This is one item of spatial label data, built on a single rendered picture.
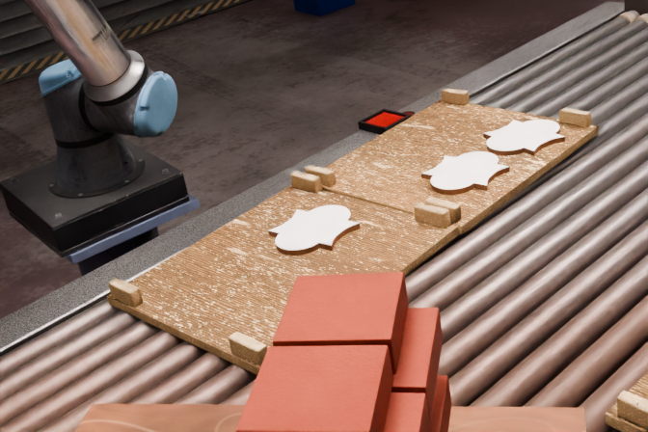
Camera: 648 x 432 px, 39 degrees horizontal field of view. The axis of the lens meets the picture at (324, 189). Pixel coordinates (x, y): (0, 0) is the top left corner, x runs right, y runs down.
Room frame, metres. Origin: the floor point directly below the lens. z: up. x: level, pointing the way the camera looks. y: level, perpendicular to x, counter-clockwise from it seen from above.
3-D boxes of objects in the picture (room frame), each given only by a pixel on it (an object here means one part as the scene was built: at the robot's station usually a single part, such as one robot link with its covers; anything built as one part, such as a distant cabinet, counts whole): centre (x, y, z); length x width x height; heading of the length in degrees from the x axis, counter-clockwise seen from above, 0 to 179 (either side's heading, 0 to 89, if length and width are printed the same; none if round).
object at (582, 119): (1.52, -0.47, 0.95); 0.06 x 0.02 x 0.03; 42
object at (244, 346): (0.98, 0.13, 0.95); 0.06 x 0.02 x 0.03; 43
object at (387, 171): (1.49, -0.23, 0.93); 0.41 x 0.35 x 0.02; 132
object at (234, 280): (1.21, 0.08, 0.93); 0.41 x 0.35 x 0.02; 133
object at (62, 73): (1.65, 0.42, 1.10); 0.13 x 0.12 x 0.14; 58
